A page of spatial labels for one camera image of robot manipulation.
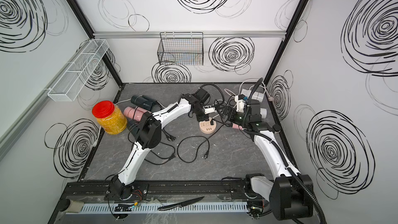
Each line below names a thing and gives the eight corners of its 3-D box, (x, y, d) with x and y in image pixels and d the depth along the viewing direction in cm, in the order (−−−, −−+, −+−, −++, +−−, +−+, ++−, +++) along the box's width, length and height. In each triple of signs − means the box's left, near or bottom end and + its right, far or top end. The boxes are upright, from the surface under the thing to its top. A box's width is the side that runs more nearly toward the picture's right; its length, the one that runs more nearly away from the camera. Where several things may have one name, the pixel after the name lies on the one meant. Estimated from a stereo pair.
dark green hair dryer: (131, 105, 109) (128, 99, 105) (139, 97, 114) (136, 91, 110) (156, 116, 104) (154, 110, 99) (163, 107, 109) (161, 101, 104)
